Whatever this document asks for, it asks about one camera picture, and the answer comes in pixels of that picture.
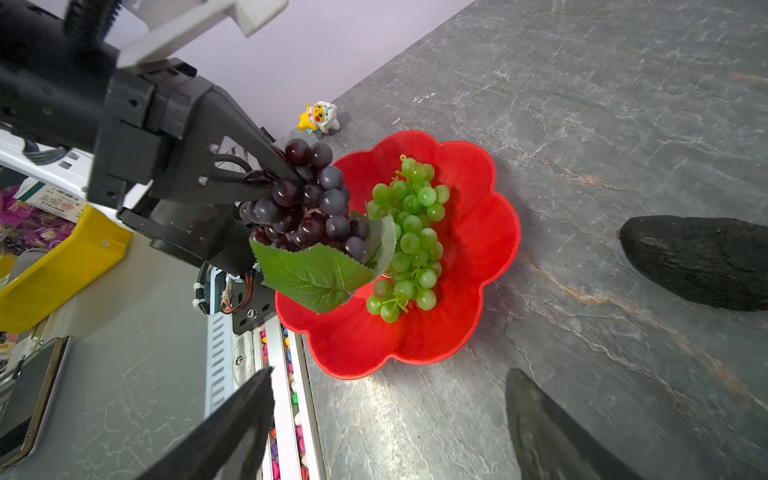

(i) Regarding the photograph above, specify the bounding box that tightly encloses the red flower-shaped fruit bowl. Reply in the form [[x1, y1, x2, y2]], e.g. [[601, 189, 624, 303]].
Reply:
[[275, 130, 522, 380]]

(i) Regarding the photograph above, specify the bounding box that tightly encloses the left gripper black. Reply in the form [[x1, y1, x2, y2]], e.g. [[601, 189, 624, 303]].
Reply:
[[87, 59, 303, 267]]

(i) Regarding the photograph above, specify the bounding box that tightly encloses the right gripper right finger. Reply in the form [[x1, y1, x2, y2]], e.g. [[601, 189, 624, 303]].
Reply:
[[505, 368, 639, 479]]

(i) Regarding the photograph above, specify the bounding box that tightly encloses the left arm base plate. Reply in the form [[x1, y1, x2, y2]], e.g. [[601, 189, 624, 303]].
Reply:
[[211, 270, 275, 335]]

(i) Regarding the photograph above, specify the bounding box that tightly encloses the smartphone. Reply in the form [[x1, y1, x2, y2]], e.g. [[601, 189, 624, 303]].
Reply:
[[1, 336, 71, 473]]

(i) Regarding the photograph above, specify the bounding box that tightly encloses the yellow plastic bin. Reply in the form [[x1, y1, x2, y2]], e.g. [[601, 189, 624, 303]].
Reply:
[[1, 206, 133, 334]]

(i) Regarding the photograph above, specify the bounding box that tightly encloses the yellow toy figure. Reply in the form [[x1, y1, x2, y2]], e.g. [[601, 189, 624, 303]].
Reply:
[[297, 101, 341, 134]]

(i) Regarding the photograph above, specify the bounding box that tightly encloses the dark fake avocado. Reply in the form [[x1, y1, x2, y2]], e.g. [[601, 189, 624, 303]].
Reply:
[[617, 215, 767, 312]]

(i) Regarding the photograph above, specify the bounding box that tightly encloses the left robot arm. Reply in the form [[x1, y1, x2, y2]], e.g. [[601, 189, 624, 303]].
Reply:
[[1, 1, 297, 276]]

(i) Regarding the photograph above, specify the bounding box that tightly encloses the purple snack bag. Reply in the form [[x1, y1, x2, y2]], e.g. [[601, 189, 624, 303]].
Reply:
[[1, 186, 74, 256]]

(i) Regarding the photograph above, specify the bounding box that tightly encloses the purple fake grape bunch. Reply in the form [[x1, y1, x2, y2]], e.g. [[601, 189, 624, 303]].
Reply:
[[239, 139, 396, 314]]

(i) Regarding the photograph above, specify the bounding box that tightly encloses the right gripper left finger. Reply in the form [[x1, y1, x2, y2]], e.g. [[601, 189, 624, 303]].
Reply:
[[140, 367, 275, 479]]

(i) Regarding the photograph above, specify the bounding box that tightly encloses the green fake grape bunch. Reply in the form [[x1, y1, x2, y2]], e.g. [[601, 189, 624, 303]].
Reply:
[[366, 154, 451, 324]]

